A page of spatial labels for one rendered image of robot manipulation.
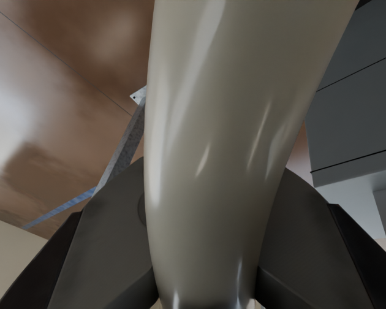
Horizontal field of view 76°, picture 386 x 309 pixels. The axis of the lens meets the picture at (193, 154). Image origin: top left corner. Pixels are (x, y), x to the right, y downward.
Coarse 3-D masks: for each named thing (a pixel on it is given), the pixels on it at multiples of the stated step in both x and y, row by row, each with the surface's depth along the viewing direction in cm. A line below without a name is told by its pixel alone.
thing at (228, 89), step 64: (192, 0) 3; (256, 0) 3; (320, 0) 3; (192, 64) 3; (256, 64) 3; (320, 64) 3; (192, 128) 4; (256, 128) 4; (192, 192) 4; (256, 192) 4; (192, 256) 5; (256, 256) 6
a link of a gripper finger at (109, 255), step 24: (120, 192) 10; (144, 192) 10; (96, 216) 9; (120, 216) 9; (144, 216) 10; (72, 240) 8; (96, 240) 8; (120, 240) 8; (144, 240) 8; (72, 264) 7; (96, 264) 7; (120, 264) 7; (144, 264) 7; (72, 288) 6; (96, 288) 6; (120, 288) 6; (144, 288) 7
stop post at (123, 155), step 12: (132, 96) 170; (144, 96) 168; (144, 108) 158; (132, 120) 154; (144, 120) 155; (132, 132) 144; (120, 144) 142; (132, 144) 142; (120, 156) 133; (132, 156) 140; (108, 168) 130; (120, 168) 131; (108, 180) 123; (96, 192) 121
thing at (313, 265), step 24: (288, 192) 9; (312, 192) 9; (288, 216) 8; (312, 216) 8; (264, 240) 7; (288, 240) 7; (312, 240) 7; (336, 240) 7; (264, 264) 7; (288, 264) 7; (312, 264) 7; (336, 264) 7; (264, 288) 7; (288, 288) 6; (312, 288) 6; (336, 288) 6; (360, 288) 6
